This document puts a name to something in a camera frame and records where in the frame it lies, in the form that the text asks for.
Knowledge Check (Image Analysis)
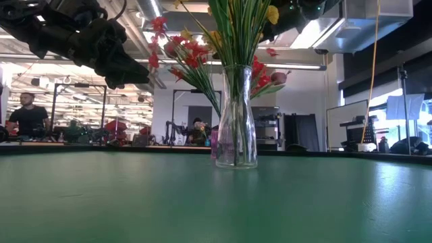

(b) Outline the yellow hanging cord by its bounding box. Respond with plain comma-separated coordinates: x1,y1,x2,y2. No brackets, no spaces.
360,0,382,145

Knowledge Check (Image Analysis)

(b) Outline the pink ribbed glass vase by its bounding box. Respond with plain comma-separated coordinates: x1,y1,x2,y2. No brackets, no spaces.
210,129,221,160

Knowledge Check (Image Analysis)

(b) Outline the dark bottle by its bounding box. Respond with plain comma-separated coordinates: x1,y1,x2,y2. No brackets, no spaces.
377,136,391,154

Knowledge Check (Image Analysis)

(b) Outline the black equipment cart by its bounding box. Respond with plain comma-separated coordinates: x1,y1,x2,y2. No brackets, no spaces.
339,114,379,152

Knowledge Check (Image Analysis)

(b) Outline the white diffuser sheet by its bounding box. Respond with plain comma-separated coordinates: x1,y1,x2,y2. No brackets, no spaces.
385,93,425,121

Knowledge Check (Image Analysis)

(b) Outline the yellow artificial flower bunch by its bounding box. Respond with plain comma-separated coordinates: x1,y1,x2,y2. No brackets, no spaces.
173,0,281,163

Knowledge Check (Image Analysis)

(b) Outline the small white box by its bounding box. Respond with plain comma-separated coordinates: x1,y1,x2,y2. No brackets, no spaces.
356,142,377,153

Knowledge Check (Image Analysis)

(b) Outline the person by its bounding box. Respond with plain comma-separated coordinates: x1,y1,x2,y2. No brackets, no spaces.
5,92,52,142
188,117,213,146

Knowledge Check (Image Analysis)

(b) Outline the green table mat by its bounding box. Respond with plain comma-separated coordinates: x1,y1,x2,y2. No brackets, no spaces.
0,150,432,243

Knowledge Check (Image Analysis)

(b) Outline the red equipment cover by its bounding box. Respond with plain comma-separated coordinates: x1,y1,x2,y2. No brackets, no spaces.
103,119,129,133

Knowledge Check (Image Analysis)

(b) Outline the silver ceiling duct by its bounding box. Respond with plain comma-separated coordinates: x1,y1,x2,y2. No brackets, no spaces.
312,0,414,55

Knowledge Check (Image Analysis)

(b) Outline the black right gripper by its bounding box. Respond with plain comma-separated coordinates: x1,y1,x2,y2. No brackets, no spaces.
260,0,338,43

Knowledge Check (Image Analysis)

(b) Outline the black background station frame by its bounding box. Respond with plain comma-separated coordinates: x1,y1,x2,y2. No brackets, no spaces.
49,82,108,136
171,88,223,146

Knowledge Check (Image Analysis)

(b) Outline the long ceiling light bar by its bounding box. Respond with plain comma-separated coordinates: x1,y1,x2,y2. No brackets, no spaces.
0,53,327,72

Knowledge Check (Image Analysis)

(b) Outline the red artificial flower bunch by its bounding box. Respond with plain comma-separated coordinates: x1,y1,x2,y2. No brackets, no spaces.
147,16,223,118
248,47,281,99

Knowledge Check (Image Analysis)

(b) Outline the white board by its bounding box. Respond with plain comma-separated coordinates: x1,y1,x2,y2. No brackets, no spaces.
325,99,370,151

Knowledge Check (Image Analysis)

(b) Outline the black fabric panel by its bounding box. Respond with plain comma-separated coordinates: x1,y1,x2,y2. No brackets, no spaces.
282,113,320,153

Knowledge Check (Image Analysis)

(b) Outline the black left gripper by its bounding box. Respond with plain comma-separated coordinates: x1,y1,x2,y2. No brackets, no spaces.
67,18,151,90

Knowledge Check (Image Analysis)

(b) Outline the black light stand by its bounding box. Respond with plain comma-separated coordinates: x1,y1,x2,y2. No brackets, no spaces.
397,65,413,155

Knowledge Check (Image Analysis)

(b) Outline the clear glass vase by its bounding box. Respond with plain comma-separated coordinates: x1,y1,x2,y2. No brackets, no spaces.
215,64,259,170

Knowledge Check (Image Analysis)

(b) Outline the grey machine cabinet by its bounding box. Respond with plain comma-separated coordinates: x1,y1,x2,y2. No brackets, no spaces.
251,106,281,151

